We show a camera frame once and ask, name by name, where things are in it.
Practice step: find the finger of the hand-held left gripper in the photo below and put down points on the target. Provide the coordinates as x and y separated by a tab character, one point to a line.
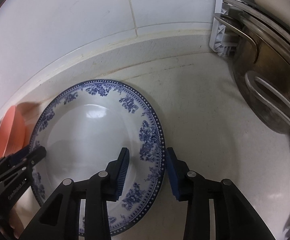
21	153
34	157

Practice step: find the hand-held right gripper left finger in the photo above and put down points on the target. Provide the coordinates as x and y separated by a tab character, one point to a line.
121	170

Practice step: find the blue floral rim plate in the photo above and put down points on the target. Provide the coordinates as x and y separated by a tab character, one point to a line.
89	130

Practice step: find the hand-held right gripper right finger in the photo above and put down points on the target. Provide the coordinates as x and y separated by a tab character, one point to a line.
172	170

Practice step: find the white and steel pot rack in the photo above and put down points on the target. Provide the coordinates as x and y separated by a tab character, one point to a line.
218	30

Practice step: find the wide steel pot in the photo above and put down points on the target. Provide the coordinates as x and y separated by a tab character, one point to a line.
260	67

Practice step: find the person's left hand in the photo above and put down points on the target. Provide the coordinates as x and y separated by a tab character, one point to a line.
15	222

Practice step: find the pink bowl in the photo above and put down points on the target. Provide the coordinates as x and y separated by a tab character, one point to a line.
9	135

